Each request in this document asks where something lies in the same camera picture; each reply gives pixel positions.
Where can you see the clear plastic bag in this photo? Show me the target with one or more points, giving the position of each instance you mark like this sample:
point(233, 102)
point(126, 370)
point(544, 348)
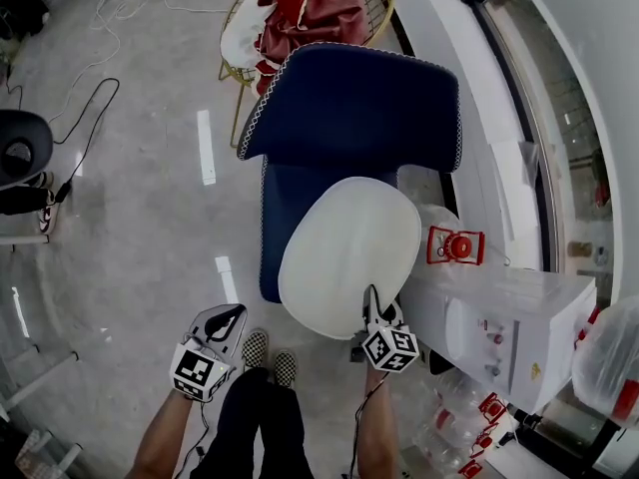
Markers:
point(606, 362)

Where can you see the black round swivel chair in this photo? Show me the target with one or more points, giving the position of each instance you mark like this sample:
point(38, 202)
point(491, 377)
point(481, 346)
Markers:
point(22, 147)

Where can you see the clear bottle red cap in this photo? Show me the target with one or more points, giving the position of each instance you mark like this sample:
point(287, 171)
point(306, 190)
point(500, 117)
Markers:
point(469, 468)
point(459, 397)
point(449, 439)

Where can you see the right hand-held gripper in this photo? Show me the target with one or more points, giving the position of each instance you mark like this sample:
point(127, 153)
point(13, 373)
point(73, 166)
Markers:
point(390, 348)

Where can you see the white round cushion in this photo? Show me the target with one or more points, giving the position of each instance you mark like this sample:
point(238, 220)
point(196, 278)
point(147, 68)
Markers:
point(349, 257)

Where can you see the navy blue upholstered chair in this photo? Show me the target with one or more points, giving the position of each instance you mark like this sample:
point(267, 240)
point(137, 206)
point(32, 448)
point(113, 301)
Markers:
point(354, 113)

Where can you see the person's left forearm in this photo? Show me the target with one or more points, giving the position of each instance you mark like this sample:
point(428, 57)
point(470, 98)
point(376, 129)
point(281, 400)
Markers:
point(162, 437)

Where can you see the person's right checkered shoe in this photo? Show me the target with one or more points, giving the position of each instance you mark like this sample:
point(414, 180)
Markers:
point(285, 367)

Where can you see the person's black trouser legs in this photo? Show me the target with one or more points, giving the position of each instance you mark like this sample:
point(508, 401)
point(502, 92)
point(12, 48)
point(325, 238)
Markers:
point(259, 432)

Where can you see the white water dispenser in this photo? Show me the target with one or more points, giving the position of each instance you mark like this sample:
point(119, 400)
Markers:
point(504, 327)

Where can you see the person's checkered shoe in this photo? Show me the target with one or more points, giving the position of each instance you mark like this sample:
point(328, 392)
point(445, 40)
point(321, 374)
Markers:
point(254, 348)
point(285, 367)

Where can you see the person's left checkered shoe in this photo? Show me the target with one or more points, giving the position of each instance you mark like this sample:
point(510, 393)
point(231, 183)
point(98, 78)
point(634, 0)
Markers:
point(254, 348)

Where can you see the red and white cloth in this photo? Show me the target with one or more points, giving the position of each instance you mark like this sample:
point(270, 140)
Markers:
point(309, 13)

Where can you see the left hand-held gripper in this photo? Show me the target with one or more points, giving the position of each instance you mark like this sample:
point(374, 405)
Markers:
point(197, 369)

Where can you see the person's right forearm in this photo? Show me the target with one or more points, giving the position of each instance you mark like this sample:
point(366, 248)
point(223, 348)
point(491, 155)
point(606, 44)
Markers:
point(377, 427)

